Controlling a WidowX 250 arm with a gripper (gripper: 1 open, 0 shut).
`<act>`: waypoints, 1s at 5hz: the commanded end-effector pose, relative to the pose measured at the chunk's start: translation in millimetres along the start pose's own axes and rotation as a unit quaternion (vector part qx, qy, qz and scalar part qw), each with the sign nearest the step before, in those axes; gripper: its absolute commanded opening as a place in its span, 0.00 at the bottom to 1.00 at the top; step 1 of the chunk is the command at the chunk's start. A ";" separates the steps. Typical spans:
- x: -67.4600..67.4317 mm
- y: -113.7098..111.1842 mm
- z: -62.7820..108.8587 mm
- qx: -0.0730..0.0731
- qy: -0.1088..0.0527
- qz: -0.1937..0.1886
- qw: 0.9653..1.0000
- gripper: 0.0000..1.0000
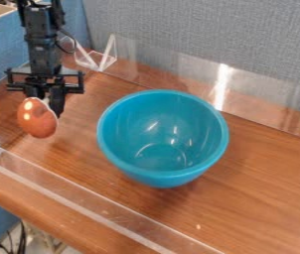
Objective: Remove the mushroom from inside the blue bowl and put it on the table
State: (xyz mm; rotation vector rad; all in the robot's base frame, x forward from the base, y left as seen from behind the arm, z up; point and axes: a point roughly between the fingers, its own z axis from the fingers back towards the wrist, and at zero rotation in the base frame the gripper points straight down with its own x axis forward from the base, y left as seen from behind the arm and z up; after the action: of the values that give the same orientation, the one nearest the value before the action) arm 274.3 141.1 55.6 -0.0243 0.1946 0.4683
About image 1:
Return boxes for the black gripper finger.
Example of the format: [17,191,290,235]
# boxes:
[50,86,66,116]
[25,85,44,98]

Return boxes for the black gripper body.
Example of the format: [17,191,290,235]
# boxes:
[6,66,85,97]

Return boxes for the brown white toy mushroom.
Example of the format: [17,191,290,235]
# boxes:
[18,97,60,139]

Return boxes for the blue plastic bowl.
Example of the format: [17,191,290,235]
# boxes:
[97,89,230,189]

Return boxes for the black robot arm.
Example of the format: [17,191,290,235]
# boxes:
[6,0,85,116]

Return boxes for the clear acrylic left barrier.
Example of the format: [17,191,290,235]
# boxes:
[0,35,97,147]

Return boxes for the clear acrylic barrier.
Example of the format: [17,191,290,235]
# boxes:
[0,35,97,147]
[104,35,300,137]
[0,147,226,254]

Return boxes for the blue partition panel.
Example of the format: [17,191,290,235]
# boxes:
[0,0,90,79]

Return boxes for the clear acrylic front barrier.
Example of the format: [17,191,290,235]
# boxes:
[0,147,226,254]

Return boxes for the clear acrylic back barrier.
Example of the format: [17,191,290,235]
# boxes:
[104,35,300,137]

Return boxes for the clear acrylic corner bracket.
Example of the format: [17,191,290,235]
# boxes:
[64,35,119,72]

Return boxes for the black cables under table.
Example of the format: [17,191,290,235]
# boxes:
[0,220,30,254]

